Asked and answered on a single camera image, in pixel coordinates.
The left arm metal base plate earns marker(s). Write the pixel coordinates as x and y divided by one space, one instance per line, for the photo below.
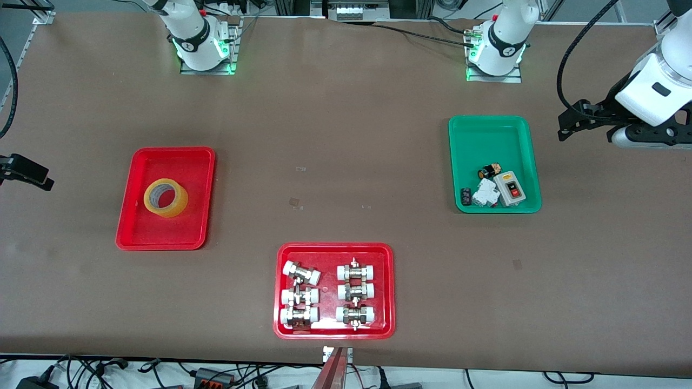
494 79

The red plastic tray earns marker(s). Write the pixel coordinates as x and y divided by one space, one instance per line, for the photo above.
328 270
173 162

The green plastic tray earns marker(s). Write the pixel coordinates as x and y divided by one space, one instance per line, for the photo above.
486 146

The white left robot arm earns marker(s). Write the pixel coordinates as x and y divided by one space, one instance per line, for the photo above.
503 38

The white circuit breaker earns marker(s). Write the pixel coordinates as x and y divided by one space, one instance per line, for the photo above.
486 193

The white metal pipe fitting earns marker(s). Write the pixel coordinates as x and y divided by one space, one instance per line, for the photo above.
355 315
356 292
301 273
300 296
356 271
299 316

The black connector box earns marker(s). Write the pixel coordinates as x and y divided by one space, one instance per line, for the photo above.
213 376

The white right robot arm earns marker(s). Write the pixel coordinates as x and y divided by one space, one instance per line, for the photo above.
189 32

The white terminal block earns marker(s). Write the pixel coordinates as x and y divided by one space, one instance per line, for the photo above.
357 11

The yellow packing tape roll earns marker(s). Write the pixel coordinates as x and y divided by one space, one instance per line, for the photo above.
175 208

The aluminium frame rail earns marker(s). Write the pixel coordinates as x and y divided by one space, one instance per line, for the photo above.
32 38
664 29

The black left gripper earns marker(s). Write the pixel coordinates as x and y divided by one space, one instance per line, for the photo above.
610 104

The black power adapter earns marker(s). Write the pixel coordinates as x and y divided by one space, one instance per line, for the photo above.
35 383

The small black orange transformer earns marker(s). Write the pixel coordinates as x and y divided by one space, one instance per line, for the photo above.
488 172

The grey push-button switch box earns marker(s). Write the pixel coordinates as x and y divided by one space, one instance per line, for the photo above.
511 189

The red silver camera post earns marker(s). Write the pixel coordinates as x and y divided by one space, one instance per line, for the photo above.
332 373

